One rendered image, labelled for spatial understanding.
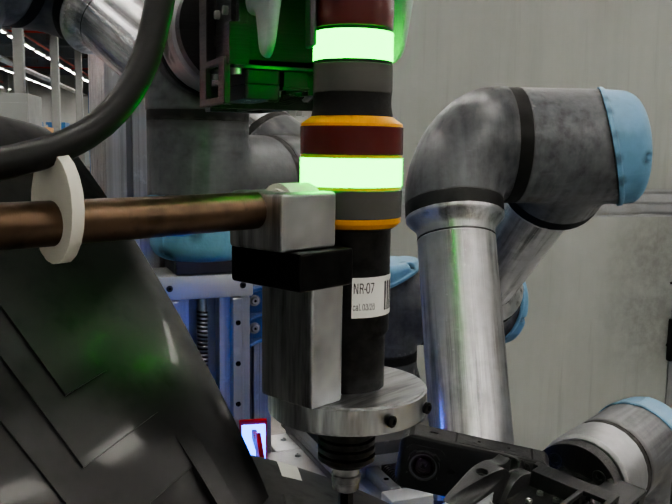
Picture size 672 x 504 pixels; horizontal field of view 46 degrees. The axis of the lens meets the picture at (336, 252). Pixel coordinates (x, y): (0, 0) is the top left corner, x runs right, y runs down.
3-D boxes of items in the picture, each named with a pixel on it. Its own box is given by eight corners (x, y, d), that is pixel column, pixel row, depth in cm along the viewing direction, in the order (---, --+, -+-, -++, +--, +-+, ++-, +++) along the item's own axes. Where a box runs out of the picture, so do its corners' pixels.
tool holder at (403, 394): (319, 466, 29) (322, 196, 28) (198, 420, 34) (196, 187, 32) (458, 409, 36) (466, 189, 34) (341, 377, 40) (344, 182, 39)
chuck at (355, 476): (346, 498, 35) (347, 445, 35) (324, 489, 36) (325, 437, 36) (367, 488, 36) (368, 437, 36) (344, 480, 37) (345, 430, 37)
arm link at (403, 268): (333, 339, 124) (334, 252, 122) (418, 337, 125) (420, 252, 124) (342, 359, 112) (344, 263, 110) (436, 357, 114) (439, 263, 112)
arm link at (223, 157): (299, 253, 64) (300, 114, 63) (198, 269, 55) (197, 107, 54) (227, 244, 69) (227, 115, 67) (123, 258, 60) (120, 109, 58)
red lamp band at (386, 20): (357, 22, 31) (358, -11, 31) (296, 29, 33) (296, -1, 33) (410, 32, 33) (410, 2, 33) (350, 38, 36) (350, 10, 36)
